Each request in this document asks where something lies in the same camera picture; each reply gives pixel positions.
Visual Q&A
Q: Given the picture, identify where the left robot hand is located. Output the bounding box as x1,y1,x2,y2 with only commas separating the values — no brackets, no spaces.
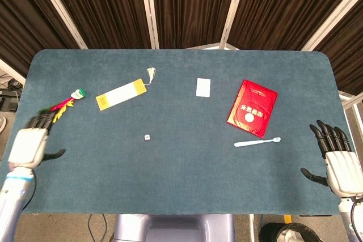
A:
7,109,66,172

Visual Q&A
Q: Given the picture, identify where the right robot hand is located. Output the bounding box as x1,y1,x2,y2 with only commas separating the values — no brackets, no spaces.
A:
300,120,363,198

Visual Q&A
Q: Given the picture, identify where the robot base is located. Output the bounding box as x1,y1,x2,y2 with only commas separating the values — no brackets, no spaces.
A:
112,214,235,242

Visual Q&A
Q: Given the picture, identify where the feather shuttlecock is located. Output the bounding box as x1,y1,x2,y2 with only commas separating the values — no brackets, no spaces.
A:
42,88,87,124

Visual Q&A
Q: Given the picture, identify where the black trash bin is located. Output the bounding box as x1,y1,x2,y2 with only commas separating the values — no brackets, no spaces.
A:
258,221,324,242

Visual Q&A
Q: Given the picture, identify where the light blue toothbrush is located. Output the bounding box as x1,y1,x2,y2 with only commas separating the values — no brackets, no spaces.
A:
234,137,282,148

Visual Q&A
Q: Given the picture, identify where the yellow white bookmark with tassel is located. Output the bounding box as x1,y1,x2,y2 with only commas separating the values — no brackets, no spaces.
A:
95,67,157,111

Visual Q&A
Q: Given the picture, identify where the red booklet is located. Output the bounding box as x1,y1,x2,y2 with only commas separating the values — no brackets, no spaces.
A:
226,79,278,135

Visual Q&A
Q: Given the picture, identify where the blue table mat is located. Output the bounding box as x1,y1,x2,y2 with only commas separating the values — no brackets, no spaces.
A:
0,49,357,216

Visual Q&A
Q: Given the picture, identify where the white card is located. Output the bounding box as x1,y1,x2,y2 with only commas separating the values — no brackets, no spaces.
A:
195,78,212,97

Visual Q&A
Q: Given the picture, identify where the dark pleated curtain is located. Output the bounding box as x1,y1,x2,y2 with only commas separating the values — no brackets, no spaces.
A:
0,0,363,96

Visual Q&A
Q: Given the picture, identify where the black cable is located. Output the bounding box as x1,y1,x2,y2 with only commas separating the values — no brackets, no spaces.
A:
87,213,95,236
100,213,109,240

